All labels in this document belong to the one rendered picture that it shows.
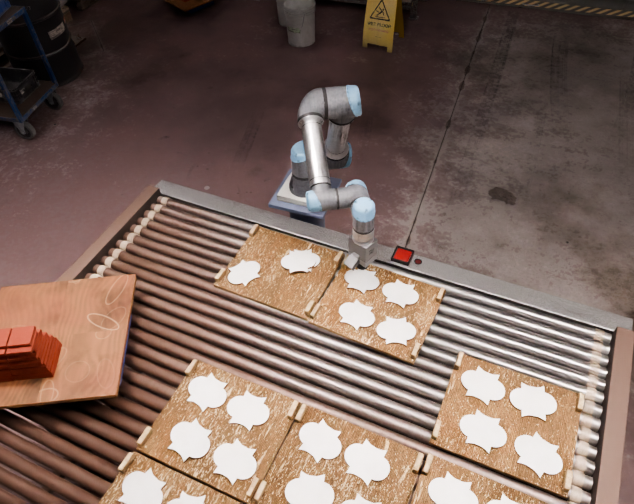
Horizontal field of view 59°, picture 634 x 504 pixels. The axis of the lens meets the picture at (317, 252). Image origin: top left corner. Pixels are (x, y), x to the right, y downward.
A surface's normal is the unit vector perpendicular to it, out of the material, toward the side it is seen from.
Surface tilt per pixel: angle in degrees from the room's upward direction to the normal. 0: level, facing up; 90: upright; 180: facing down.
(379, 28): 78
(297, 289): 0
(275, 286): 0
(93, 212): 0
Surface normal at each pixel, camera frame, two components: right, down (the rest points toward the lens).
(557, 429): -0.04, -0.67
